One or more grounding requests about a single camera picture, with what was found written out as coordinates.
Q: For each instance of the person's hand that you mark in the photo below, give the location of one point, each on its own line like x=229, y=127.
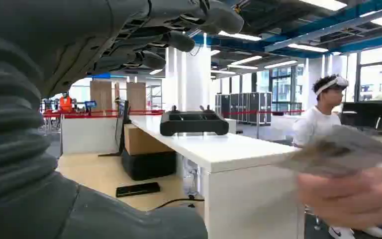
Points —
x=349, y=198

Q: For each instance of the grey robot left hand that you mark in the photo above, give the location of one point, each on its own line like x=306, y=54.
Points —
x=62, y=36

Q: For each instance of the printed card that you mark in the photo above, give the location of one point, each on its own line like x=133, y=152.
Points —
x=339, y=151

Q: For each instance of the person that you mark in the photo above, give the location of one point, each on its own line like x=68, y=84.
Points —
x=314, y=123
x=66, y=103

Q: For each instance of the wooden panel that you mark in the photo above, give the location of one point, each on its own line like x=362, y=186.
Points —
x=136, y=96
x=101, y=95

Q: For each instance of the blue sign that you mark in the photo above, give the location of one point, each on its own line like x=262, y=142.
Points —
x=90, y=104

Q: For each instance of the red barrier tape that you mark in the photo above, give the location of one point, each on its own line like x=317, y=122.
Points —
x=89, y=113

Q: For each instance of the wide black monitor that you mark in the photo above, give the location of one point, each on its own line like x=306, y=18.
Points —
x=362, y=115

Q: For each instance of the white partition panel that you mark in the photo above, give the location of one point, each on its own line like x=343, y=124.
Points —
x=89, y=135

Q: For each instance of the black monitor on stand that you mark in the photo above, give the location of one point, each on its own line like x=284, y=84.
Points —
x=122, y=128

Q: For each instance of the robot left arm ribbed sleeve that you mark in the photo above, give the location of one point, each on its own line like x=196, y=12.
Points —
x=6, y=132

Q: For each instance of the white VR headset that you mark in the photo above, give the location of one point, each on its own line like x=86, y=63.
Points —
x=337, y=81

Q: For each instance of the white counter desk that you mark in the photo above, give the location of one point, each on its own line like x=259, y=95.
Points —
x=230, y=155

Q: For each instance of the brown cardboard box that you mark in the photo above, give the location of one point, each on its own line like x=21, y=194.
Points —
x=141, y=142

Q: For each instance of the white square column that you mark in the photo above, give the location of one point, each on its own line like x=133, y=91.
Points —
x=187, y=79

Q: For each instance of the black flight cases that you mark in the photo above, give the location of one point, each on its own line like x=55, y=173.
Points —
x=247, y=107

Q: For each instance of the black storage box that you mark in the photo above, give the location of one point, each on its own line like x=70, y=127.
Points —
x=149, y=165

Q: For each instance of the black handheld controller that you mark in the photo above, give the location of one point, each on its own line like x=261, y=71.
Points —
x=194, y=123

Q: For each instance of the flat black device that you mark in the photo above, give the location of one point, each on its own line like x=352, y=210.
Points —
x=138, y=189

